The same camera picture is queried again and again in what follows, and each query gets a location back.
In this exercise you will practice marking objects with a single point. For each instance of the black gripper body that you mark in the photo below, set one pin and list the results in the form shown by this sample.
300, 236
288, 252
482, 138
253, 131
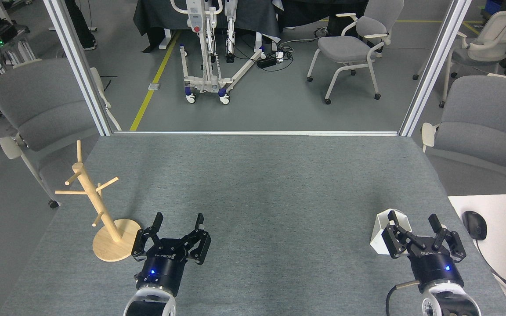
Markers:
433, 265
163, 263

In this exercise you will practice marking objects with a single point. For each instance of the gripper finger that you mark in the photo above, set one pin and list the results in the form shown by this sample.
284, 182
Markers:
200, 245
453, 245
141, 245
393, 241

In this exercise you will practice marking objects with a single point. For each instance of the white hexagonal cup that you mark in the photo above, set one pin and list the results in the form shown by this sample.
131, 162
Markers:
377, 239

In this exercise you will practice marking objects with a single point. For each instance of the wooden cup rack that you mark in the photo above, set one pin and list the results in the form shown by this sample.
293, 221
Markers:
117, 248

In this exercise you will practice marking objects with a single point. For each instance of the black computer mouse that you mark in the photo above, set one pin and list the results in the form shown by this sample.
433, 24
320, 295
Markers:
474, 224

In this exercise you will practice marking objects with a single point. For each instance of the black power strip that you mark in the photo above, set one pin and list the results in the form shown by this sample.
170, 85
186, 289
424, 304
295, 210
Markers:
267, 61

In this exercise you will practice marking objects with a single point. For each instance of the cream mesh-back chair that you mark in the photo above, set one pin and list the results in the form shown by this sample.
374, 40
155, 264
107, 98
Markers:
494, 35

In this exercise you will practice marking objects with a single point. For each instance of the white wheeled stand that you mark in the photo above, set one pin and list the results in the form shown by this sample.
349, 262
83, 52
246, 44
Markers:
196, 17

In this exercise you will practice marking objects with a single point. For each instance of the dark table cloth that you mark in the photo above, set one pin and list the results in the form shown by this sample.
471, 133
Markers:
156, 17

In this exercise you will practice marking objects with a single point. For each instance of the person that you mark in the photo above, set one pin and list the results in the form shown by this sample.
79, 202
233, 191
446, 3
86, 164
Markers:
79, 22

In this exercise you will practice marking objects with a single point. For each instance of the silver table edge rail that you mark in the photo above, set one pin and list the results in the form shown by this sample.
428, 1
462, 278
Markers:
257, 133

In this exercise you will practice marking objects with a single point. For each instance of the grey chair with cream frame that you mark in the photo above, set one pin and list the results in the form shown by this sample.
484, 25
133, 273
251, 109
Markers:
486, 118
345, 48
46, 109

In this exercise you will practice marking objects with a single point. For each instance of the silver frame post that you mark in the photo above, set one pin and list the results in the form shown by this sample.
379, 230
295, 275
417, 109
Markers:
433, 66
79, 66

